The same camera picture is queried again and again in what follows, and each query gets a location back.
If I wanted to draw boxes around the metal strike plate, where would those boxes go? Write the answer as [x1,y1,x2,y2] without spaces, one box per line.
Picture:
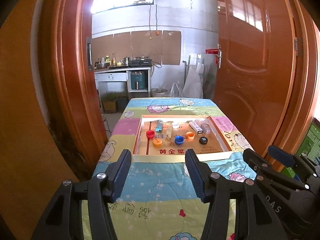
[86,37,94,72]

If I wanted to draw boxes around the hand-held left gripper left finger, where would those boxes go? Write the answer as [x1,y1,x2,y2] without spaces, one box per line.
[30,149,132,240]

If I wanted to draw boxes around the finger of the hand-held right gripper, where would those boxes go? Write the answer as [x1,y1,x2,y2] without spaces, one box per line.
[243,149,312,193]
[267,145,320,180]

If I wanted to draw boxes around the white kitchen counter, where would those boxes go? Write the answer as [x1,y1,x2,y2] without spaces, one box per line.
[94,66,153,98]

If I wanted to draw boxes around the thin white plastic bags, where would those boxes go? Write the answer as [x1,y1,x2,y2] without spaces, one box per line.
[189,54,216,90]

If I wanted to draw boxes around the black gas stove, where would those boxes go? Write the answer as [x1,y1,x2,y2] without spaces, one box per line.
[130,57,152,67]

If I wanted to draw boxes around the white woven sack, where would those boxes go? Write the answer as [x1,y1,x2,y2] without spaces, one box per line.
[183,62,204,98]

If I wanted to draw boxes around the brown wooden door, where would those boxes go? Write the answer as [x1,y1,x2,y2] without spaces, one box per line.
[212,0,298,155]

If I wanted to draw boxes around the shallow cardboard box tray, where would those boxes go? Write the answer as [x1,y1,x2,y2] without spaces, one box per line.
[132,115,233,162]

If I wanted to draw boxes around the teal air fryer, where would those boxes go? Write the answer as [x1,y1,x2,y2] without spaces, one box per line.
[131,71,147,90]

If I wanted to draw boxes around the cardboard wall covering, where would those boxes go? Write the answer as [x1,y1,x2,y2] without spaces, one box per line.
[91,30,182,66]

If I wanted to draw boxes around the brown wooden door frame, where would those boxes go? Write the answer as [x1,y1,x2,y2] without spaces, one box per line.
[31,0,320,180]

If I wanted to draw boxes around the metal door hinge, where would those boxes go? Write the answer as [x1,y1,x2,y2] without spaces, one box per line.
[294,37,303,57]

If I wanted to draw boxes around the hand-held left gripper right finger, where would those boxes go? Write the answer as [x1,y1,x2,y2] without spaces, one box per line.
[184,149,288,240]

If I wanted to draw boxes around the dark planter box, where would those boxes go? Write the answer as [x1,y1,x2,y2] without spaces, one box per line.
[117,94,129,112]

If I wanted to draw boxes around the green printed carton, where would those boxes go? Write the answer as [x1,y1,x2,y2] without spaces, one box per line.
[282,122,320,180]

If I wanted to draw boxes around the colourful cartoon printed blanket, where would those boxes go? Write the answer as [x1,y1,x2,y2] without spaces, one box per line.
[81,97,260,240]

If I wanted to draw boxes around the round cushioned stool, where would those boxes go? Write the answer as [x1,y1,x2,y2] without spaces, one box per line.
[101,114,112,135]

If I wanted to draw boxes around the clear plastic bag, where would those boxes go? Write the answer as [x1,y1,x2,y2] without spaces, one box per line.
[170,81,183,97]

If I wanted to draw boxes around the planter box with grass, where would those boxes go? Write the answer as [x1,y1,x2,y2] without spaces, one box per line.
[101,92,117,113]

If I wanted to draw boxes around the white cartoon print lighter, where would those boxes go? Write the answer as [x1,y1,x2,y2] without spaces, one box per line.
[189,121,202,133]

